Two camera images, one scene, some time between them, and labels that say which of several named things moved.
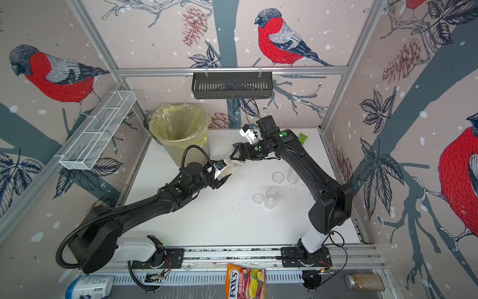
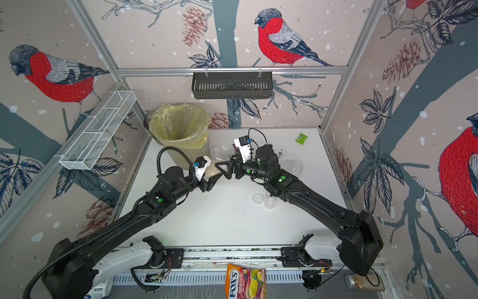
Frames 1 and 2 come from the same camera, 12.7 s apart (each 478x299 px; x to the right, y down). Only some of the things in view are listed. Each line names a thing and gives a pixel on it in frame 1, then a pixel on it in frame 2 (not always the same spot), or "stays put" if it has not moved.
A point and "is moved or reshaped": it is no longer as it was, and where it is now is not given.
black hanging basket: (236, 85) stays put
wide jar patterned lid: (231, 165) is moved or reshaped
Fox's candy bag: (243, 283) stays put
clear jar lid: (257, 199) stays put
